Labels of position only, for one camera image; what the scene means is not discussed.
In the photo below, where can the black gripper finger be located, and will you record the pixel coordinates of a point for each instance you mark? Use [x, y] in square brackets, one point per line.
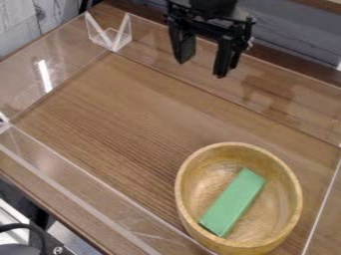
[182, 40]
[226, 57]

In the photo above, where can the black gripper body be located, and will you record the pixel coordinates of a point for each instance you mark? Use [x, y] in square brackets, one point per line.
[213, 17]

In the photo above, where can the green rectangular block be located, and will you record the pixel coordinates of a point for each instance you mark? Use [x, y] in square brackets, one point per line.
[232, 203]

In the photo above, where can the brown wooden bowl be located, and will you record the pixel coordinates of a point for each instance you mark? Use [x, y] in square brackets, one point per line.
[269, 220]

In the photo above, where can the clear acrylic corner bracket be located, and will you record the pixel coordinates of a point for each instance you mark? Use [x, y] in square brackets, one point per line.
[113, 39]

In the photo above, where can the clear acrylic tray wall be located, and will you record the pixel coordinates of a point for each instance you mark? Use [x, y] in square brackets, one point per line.
[99, 125]

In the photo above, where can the black metal table mount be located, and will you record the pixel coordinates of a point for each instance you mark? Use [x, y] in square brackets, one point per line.
[24, 234]

